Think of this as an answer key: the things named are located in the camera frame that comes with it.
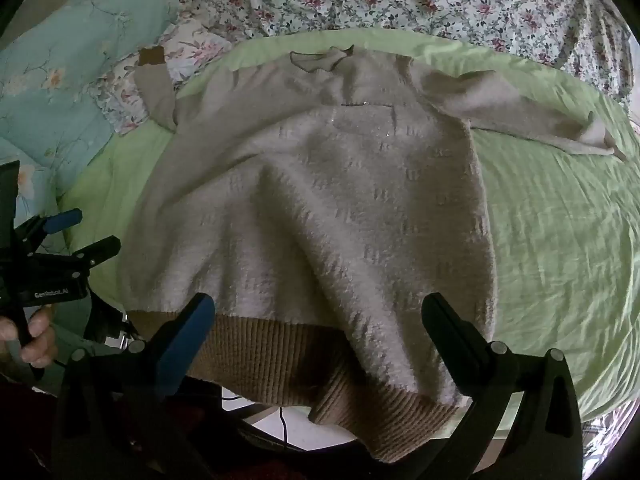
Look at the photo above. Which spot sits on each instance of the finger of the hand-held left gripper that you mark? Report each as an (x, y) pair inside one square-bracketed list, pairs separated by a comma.
[(95, 251), (62, 220)]

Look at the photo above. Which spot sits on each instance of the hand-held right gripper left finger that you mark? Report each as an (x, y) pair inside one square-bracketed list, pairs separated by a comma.
[(184, 347)]

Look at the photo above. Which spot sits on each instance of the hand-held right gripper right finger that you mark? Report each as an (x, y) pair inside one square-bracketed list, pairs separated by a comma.
[(447, 340)]

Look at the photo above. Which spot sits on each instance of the beige knitted sweater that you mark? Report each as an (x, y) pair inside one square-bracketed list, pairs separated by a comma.
[(325, 210)]

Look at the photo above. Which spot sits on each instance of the person's left hand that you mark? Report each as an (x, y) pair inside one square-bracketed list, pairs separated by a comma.
[(37, 337)]

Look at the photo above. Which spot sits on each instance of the light green bed sheet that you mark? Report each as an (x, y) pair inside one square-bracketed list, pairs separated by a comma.
[(550, 235)]

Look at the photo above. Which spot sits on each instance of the light blue floral pillow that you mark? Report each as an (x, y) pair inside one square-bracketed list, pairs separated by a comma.
[(75, 60)]

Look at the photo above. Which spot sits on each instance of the large-print floral pillow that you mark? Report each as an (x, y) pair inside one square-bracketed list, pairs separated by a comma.
[(200, 47)]

